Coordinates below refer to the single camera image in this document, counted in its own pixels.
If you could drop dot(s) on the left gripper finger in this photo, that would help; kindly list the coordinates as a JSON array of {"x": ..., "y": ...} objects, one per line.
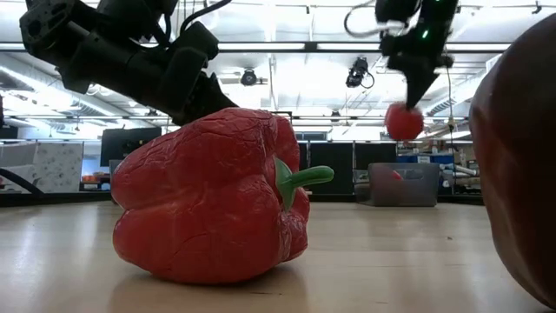
[{"x": 215, "y": 95}]

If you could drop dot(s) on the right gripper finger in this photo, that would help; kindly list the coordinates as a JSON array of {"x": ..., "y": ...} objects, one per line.
[{"x": 419, "y": 84}]

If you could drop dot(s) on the wrinkled red bell pepper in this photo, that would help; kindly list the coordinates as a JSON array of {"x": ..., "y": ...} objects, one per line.
[{"x": 195, "y": 208}]

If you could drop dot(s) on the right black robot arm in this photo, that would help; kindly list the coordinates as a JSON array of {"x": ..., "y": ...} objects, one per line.
[{"x": 434, "y": 17}]

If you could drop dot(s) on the black computer monitor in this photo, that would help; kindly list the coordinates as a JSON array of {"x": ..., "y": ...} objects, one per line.
[{"x": 126, "y": 145}]

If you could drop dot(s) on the black partition panel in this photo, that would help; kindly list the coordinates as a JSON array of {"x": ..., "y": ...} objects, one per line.
[
  {"x": 375, "y": 152},
  {"x": 330, "y": 167}
]

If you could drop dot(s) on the cluttered storage shelf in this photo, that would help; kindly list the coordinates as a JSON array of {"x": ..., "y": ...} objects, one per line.
[{"x": 456, "y": 169}]

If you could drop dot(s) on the white speckled partition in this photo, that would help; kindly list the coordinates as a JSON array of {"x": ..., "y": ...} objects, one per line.
[{"x": 56, "y": 167}]

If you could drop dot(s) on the dark red apple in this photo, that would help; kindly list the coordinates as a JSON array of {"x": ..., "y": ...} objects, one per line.
[{"x": 521, "y": 174}]

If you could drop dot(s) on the black ceiling camera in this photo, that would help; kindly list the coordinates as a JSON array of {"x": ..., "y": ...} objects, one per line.
[
  {"x": 358, "y": 71},
  {"x": 249, "y": 77}
]

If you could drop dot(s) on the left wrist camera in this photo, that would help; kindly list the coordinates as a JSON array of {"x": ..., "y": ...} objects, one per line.
[{"x": 197, "y": 41}]

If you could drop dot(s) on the black ceiling light rail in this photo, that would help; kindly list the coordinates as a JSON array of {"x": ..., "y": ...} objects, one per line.
[{"x": 310, "y": 46}]

